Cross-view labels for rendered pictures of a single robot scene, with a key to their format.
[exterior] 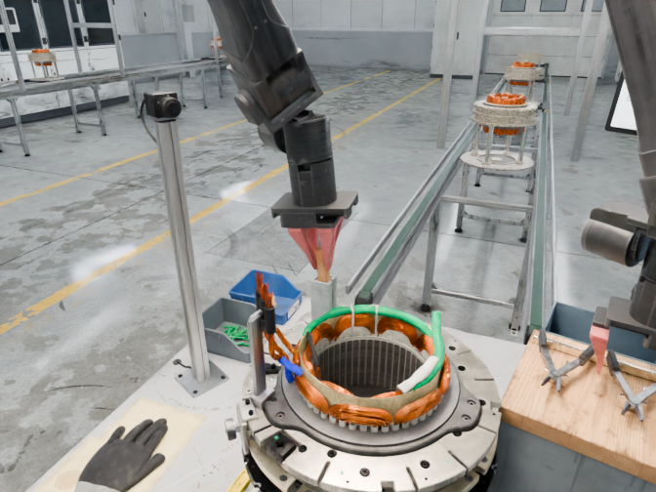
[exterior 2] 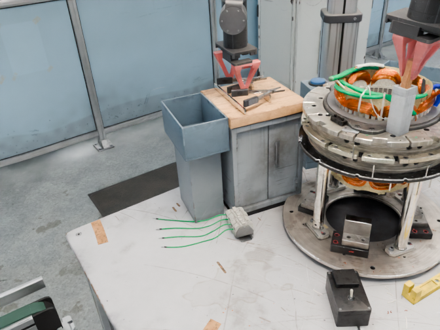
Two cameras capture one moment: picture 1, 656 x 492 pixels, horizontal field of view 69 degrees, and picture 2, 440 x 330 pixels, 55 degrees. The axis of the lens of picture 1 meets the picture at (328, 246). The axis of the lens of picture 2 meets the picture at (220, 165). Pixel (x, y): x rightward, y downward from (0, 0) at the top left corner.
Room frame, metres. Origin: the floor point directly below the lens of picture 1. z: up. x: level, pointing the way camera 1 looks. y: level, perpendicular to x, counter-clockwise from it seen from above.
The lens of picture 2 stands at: (1.32, 0.14, 1.47)
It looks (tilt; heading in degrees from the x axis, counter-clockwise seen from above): 32 degrees down; 216
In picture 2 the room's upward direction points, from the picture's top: 4 degrees counter-clockwise
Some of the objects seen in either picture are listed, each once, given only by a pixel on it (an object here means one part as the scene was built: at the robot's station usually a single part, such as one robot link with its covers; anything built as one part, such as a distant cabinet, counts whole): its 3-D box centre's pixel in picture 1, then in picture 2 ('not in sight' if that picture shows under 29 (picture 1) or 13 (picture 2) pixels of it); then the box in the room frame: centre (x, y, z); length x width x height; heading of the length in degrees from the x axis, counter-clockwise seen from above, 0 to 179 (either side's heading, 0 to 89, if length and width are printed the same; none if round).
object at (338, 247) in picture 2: not in sight; (349, 243); (0.60, -0.04, 0.81); 0.08 x 0.05 x 0.02; 104
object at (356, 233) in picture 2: not in sight; (356, 232); (0.60, -0.03, 0.85); 0.06 x 0.04 x 0.05; 104
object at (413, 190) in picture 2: not in sight; (408, 211); (0.55, 0.05, 0.91); 0.02 x 0.02 x 0.21
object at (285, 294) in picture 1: (266, 296); not in sight; (1.13, 0.17, 0.82); 0.16 x 0.14 x 0.07; 69
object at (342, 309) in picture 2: not in sight; (347, 296); (0.74, 0.00, 0.81); 0.10 x 0.06 x 0.06; 35
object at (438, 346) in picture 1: (430, 349); (352, 71); (0.47, -0.12, 1.15); 0.15 x 0.04 x 0.02; 152
